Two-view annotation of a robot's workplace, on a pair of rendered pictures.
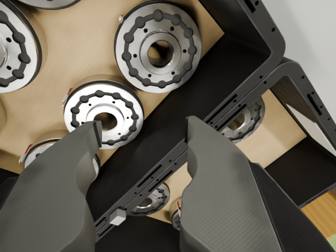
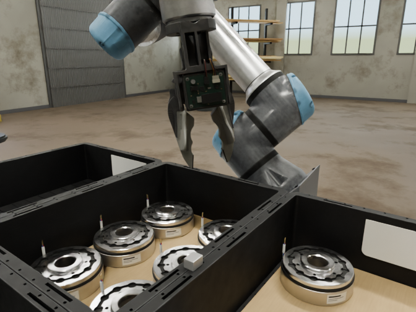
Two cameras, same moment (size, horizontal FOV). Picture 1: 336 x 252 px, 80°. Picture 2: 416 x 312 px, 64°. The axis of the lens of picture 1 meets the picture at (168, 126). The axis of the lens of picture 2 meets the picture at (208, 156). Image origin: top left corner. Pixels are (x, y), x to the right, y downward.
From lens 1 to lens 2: 0.59 m
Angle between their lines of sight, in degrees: 107
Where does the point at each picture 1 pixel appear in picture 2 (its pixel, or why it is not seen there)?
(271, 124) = (394, 295)
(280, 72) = (291, 194)
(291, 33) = not seen: hidden behind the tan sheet
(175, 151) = (242, 221)
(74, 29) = (173, 244)
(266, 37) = (270, 187)
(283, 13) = not seen: hidden behind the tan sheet
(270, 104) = (366, 276)
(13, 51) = (140, 234)
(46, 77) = (145, 264)
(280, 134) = not seen: outside the picture
